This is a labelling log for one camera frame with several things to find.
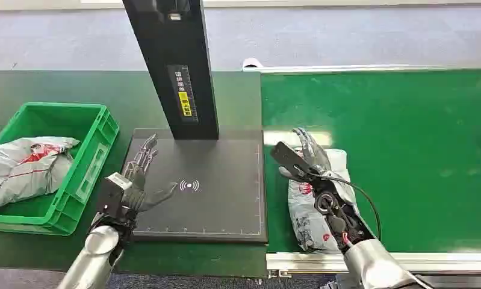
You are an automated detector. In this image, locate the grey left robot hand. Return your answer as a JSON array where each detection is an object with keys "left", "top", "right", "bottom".
[{"left": 122, "top": 133, "right": 179, "bottom": 213}]

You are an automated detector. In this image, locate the black scanner base plate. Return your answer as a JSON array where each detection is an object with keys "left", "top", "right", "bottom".
[{"left": 122, "top": 128, "right": 268, "bottom": 243}]

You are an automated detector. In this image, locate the black scanner column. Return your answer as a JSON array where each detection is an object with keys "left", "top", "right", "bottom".
[{"left": 122, "top": 0, "right": 220, "bottom": 140}]

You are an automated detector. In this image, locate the grey parcel bag, red print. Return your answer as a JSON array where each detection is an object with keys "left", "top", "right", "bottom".
[{"left": 0, "top": 136, "right": 81, "bottom": 213}]

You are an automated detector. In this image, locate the green conveyor belt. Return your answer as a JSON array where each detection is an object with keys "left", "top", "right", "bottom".
[{"left": 261, "top": 69, "right": 481, "bottom": 254}]

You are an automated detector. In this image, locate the green plastic crate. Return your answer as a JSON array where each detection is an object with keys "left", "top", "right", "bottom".
[{"left": 0, "top": 101, "right": 120, "bottom": 237}]

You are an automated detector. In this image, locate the black right wrist camera plate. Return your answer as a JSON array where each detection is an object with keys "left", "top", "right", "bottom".
[{"left": 270, "top": 141, "right": 308, "bottom": 177}]

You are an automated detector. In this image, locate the black cable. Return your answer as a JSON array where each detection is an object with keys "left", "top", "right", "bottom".
[{"left": 307, "top": 171, "right": 383, "bottom": 241}]

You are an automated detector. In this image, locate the silver conveyor side rail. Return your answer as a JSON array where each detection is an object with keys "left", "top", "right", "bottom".
[
  {"left": 265, "top": 252, "right": 481, "bottom": 276},
  {"left": 242, "top": 63, "right": 481, "bottom": 74}
]

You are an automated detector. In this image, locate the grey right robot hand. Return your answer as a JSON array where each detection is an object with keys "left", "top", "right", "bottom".
[{"left": 279, "top": 127, "right": 359, "bottom": 206}]

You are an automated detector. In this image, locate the grey parcel bag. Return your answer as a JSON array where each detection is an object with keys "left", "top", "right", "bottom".
[
  {"left": 0, "top": 136, "right": 81, "bottom": 213},
  {"left": 287, "top": 148, "right": 362, "bottom": 253}
]

